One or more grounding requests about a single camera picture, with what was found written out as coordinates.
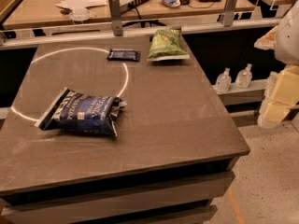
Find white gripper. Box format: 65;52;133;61
257;65;299;129

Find blue rxbar blueberry bar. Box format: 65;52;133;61
107;49;141;62

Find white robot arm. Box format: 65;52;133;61
254;1;299;129

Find green chip bag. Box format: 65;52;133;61
148;28;190;62

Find blue potato chip bag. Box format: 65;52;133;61
36;88;126;136

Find right clear sanitizer bottle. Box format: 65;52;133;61
235;63;252;88

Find clear sanitizer bottle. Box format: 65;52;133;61
215;68;232;92
235;63;252;88

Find left clear sanitizer bottle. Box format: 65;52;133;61
215;68;232;92

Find upper wooden drawer front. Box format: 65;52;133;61
3;171;235;224

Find wooden drawer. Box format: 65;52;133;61
87;204;219;224
3;171;235;224

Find lower wooden drawer front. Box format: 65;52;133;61
87;204;219;224

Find blue white pouch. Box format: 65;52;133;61
161;0;180;7

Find grey power strip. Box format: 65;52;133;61
120;0;149;14

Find white paper sheets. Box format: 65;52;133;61
56;0;107;9

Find right grey metal post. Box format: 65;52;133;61
221;0;237;27

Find grey metal post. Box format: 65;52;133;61
221;0;237;27
108;0;123;36

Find black power cable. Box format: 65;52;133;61
121;4;168;29

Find left grey metal post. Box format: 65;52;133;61
108;0;123;36

